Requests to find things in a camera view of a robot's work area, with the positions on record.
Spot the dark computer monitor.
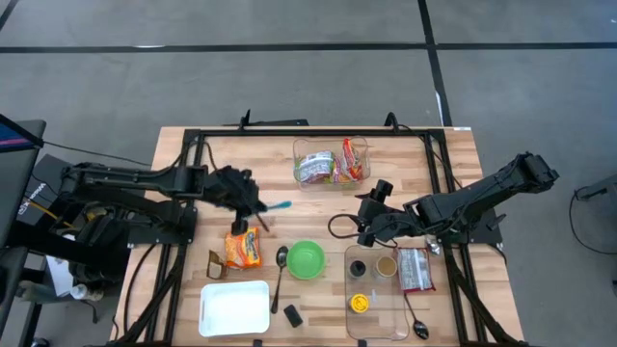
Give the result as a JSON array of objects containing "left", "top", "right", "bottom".
[{"left": 0, "top": 113, "right": 48, "bottom": 252}]

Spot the white paper sheet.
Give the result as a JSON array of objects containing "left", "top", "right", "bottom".
[{"left": 45, "top": 254, "right": 78, "bottom": 296}]

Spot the red ramen noodle pack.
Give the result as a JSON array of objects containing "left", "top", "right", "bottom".
[{"left": 393, "top": 247, "right": 437, "bottom": 294}]

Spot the red beef ramen pack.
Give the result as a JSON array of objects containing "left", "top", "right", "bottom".
[{"left": 340, "top": 138, "right": 365, "bottom": 182}]

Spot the black aluminium table frame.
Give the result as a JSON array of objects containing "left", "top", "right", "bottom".
[{"left": 108, "top": 109, "right": 526, "bottom": 347}]

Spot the white plastic handled bin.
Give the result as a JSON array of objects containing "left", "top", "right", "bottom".
[{"left": 198, "top": 280, "right": 272, "bottom": 338}]

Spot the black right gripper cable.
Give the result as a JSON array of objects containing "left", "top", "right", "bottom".
[{"left": 328, "top": 213, "right": 370, "bottom": 241}]

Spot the green plastic bowl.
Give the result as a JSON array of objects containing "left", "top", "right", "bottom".
[{"left": 285, "top": 239, "right": 328, "bottom": 281}]

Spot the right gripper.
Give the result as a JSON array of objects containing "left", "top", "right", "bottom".
[{"left": 357, "top": 180, "right": 411, "bottom": 248}]

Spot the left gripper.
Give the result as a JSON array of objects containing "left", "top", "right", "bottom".
[{"left": 205, "top": 166, "right": 272, "bottom": 236}]

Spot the large clear plastic bin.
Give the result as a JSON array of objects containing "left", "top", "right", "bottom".
[{"left": 343, "top": 244, "right": 412, "bottom": 342}]

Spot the black floor cable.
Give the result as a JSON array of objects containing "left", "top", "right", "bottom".
[{"left": 568, "top": 185, "right": 617, "bottom": 256}]

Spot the small clear plastic bin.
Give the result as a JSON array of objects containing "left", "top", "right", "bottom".
[{"left": 292, "top": 136, "right": 372, "bottom": 192}]

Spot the dark green rectangular tin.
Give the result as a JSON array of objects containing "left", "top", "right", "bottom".
[{"left": 282, "top": 303, "right": 305, "bottom": 329}]

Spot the black equipment stand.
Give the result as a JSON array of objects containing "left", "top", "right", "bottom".
[{"left": 0, "top": 185, "right": 134, "bottom": 290}]

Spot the yellow lid jar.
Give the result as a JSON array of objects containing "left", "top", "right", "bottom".
[{"left": 348, "top": 292, "right": 371, "bottom": 314}]

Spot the yellow floor cable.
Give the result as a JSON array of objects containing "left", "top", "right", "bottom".
[{"left": 28, "top": 198, "right": 76, "bottom": 230}]

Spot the black equipment box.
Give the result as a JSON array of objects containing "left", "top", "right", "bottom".
[{"left": 16, "top": 153, "right": 103, "bottom": 230}]

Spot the thin black cable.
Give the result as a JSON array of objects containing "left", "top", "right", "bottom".
[{"left": 41, "top": 140, "right": 153, "bottom": 168}]

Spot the orange chicken ramen pack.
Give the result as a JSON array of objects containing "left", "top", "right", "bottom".
[{"left": 224, "top": 226, "right": 264, "bottom": 270}]

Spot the tan lid spice jar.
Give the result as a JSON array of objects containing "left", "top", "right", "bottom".
[{"left": 375, "top": 254, "right": 399, "bottom": 280}]

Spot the lime chili ramen pack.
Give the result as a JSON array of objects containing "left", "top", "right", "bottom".
[
  {"left": 330, "top": 156, "right": 351, "bottom": 185},
  {"left": 293, "top": 150, "right": 337, "bottom": 185}
]

